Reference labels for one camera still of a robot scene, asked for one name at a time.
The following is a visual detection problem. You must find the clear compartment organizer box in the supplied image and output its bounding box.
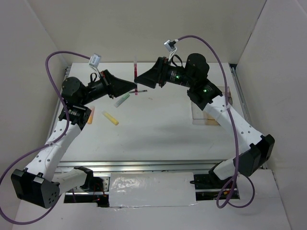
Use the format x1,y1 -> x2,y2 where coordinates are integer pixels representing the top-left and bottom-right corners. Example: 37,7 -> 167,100
187,83 -> 232,127

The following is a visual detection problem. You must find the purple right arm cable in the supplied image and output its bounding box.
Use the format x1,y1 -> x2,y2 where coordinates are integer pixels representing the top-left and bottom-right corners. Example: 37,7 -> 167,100
176,35 -> 255,208

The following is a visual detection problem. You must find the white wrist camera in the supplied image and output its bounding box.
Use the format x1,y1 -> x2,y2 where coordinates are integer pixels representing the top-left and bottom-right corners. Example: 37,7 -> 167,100
164,39 -> 178,52
89,53 -> 101,68

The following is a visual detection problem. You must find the green translucent highlighter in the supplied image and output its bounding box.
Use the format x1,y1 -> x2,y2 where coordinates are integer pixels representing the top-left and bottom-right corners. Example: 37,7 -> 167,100
114,93 -> 130,108

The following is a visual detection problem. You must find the left side aluminium rail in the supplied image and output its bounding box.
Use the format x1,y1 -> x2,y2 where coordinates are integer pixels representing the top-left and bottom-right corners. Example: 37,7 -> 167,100
56,64 -> 71,113

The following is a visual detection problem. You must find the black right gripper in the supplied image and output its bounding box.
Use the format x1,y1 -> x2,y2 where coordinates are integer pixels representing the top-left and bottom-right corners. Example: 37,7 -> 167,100
134,57 -> 194,89

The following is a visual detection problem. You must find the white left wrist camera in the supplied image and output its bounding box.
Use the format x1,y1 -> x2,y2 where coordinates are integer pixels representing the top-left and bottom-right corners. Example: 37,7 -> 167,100
89,53 -> 101,68

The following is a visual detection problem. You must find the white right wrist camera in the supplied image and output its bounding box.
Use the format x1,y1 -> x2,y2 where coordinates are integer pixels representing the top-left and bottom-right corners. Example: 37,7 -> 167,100
164,39 -> 178,52

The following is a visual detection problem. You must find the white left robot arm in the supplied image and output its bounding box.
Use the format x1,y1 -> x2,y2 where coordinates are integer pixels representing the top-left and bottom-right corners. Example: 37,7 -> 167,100
11,70 -> 135,208

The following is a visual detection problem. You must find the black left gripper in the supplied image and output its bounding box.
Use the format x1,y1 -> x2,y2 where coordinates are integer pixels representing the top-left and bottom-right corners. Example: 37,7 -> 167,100
80,69 -> 137,106

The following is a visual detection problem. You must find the orange pink highlighter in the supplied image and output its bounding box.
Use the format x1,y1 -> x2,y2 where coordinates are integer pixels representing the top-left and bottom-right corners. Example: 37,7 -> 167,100
87,106 -> 95,124

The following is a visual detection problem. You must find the aluminium table edge rail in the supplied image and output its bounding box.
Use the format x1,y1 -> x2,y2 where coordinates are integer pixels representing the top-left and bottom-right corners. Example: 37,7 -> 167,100
56,160 -> 220,173

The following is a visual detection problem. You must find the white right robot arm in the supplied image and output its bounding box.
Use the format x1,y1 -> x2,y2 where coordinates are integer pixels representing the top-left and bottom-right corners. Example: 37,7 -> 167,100
134,53 -> 275,188

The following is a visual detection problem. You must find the white taped front panel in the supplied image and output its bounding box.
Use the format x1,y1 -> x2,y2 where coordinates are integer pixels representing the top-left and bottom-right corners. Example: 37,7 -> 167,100
109,172 -> 197,207

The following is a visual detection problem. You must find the yellow translucent highlighter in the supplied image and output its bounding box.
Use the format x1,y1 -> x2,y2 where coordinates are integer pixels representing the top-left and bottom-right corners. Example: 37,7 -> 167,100
102,111 -> 119,126

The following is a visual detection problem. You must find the red gel pen refill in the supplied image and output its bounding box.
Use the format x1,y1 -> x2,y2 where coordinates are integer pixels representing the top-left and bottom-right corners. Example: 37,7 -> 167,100
133,56 -> 138,95

